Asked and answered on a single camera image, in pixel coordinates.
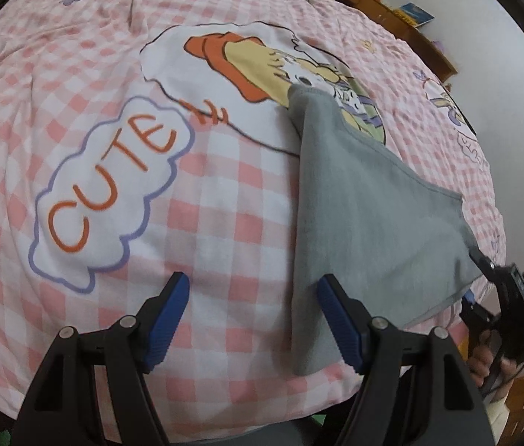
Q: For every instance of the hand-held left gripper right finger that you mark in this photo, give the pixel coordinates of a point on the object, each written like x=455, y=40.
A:
x=336, y=320

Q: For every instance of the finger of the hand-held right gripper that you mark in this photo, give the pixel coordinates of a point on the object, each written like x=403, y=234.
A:
x=484, y=265
x=473, y=313

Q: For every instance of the grey pants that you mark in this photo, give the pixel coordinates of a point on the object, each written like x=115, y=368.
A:
x=359, y=223

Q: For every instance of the person's right hand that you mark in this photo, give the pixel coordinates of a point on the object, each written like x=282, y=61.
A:
x=483, y=360

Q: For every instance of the blue book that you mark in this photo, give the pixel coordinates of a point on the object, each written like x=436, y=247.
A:
x=416, y=14

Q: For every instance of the long wooden cabinet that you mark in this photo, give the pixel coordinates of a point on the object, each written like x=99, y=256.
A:
x=382, y=7

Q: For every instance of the pink checkered printed blanket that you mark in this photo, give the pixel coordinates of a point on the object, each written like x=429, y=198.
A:
x=104, y=79

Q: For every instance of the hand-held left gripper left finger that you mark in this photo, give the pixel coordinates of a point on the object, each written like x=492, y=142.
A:
x=169, y=320

